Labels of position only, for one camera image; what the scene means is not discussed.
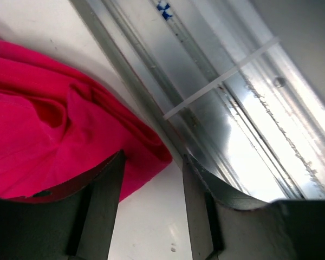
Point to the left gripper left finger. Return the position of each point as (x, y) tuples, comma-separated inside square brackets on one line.
[(73, 220)]

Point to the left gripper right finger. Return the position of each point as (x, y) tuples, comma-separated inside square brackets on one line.
[(225, 223)]

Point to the red t shirt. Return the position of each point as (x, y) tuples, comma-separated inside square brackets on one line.
[(56, 123)]

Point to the white zip tie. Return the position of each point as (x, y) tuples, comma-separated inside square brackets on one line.
[(213, 84)]

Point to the aluminium front rail frame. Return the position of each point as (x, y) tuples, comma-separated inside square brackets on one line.
[(262, 130)]

